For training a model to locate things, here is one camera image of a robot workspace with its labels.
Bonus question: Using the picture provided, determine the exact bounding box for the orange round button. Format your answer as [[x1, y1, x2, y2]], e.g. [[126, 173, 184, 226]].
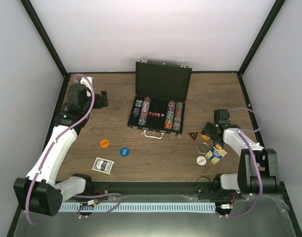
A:
[[100, 139, 110, 148], [202, 135, 211, 140]]

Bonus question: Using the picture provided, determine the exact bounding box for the blue yellow card deck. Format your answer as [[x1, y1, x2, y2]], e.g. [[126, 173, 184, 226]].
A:
[[205, 147, 227, 165]]

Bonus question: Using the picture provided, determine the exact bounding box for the black poker chip case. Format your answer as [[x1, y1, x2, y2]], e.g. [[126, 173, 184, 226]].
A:
[[127, 56, 192, 135]]

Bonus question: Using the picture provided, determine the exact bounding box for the blue small blind button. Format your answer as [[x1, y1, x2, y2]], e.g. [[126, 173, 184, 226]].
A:
[[119, 147, 130, 157]]

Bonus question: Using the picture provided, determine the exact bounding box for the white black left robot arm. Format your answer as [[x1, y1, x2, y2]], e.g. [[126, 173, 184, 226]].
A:
[[13, 77, 96, 216]]

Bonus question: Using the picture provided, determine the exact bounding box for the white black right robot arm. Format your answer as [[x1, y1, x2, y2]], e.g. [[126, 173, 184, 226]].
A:
[[201, 109, 280, 199]]

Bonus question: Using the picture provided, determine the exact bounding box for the clear round plastic disc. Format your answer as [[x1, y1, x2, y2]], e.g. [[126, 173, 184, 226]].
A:
[[197, 142, 210, 155]]

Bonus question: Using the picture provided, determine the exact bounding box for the red black triangular token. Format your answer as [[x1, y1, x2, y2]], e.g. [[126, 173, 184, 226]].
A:
[[188, 131, 199, 141]]

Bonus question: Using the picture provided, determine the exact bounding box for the white dealer button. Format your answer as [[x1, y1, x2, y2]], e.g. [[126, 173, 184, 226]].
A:
[[196, 156, 207, 166]]

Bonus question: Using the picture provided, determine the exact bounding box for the short poker chip stack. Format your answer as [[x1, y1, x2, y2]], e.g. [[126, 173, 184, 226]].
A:
[[135, 100, 144, 108]]

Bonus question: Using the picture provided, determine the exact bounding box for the black round cup in case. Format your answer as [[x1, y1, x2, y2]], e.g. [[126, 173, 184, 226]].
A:
[[132, 108, 141, 117]]

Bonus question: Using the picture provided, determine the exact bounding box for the poker chip row right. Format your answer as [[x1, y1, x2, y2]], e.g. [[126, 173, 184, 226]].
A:
[[173, 102, 183, 131]]

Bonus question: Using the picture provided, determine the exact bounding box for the tall poker chip row left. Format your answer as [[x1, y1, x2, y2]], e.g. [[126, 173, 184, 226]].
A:
[[138, 97, 151, 125]]

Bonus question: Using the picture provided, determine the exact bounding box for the red dice row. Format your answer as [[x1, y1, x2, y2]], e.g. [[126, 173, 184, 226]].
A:
[[149, 112, 165, 118]]

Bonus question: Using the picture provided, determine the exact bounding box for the blue white card deck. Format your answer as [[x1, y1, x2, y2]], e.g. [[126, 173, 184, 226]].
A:
[[92, 158, 114, 175]]

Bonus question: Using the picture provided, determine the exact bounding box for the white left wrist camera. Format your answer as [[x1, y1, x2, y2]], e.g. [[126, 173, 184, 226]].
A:
[[80, 77, 94, 88]]

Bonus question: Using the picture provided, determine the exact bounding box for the black front mounting rail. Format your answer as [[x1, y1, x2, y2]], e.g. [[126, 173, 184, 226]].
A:
[[84, 181, 242, 200]]

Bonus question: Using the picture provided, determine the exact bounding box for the light blue slotted cable duct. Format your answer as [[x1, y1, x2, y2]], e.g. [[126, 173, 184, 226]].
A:
[[59, 202, 216, 213]]

